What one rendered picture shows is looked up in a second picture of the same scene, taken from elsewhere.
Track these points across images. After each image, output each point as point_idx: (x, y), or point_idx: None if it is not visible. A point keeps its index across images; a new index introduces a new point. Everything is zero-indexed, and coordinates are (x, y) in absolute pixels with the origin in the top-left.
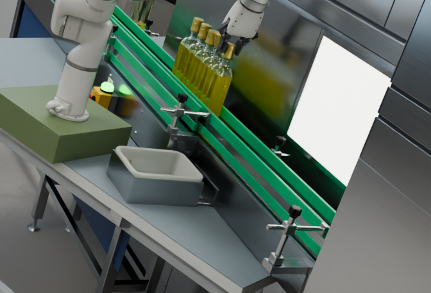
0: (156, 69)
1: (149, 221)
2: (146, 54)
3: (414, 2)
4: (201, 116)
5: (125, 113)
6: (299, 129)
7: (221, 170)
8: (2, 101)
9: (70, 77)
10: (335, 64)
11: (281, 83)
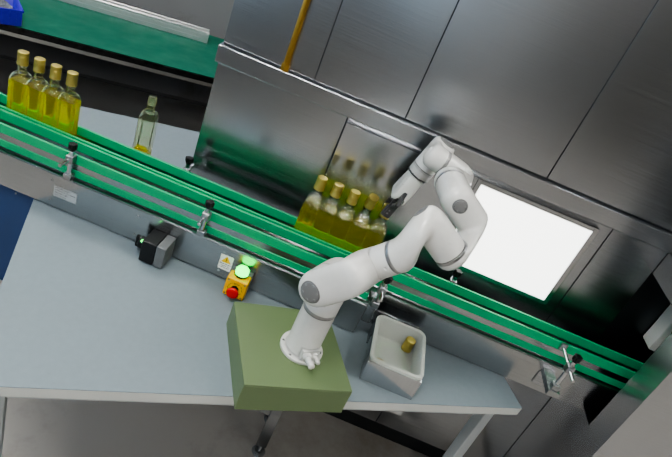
0: (280, 232)
1: (438, 403)
2: (253, 217)
3: (581, 162)
4: None
5: (274, 288)
6: None
7: (424, 315)
8: (262, 390)
9: (323, 329)
10: (498, 207)
11: None
